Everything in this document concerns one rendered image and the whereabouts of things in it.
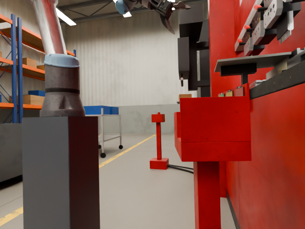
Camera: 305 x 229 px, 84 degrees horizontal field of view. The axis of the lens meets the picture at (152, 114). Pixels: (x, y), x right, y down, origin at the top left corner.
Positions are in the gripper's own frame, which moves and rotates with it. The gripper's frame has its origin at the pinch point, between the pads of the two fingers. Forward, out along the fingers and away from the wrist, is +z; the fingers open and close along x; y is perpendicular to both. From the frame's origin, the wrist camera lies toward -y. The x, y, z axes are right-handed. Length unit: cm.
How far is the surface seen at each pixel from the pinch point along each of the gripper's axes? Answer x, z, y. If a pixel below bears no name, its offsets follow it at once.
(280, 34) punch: 13.3, 42.6, 10.4
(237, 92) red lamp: -20, 35, 52
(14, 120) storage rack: -385, -350, -282
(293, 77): -12, 42, 55
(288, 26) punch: 14.5, 41.9, 16.5
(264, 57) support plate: -1.0, 41.1, 21.6
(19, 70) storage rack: -266, -439, -323
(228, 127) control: -28, 37, 59
